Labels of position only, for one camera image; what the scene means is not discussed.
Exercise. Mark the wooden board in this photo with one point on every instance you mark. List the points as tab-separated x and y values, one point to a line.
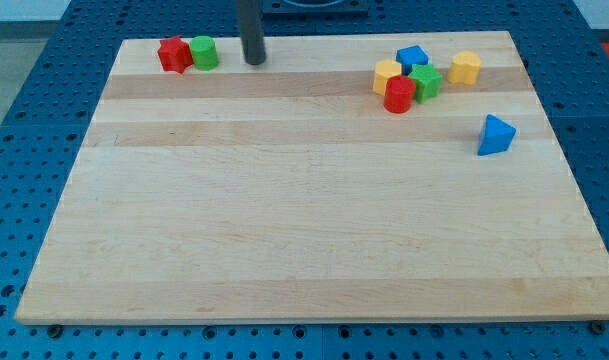
287	193

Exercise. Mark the red cylinder block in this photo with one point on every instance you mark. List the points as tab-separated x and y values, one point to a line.
399	94

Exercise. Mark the yellow hexagon block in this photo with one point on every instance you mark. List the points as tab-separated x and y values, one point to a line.
383	71

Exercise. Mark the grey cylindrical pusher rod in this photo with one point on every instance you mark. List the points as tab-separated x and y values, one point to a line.
251	31

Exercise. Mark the green star block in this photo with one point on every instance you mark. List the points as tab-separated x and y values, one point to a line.
427	80

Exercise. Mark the green cylinder block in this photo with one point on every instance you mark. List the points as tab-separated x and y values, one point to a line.
204	53

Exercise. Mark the blue cube block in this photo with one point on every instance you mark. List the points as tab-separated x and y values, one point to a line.
410	56

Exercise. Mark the red star block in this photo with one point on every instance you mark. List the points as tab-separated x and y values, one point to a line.
174	54

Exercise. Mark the yellow heart block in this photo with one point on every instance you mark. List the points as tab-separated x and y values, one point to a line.
465	68

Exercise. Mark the blue triangle block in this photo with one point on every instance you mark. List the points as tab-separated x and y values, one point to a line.
496	136

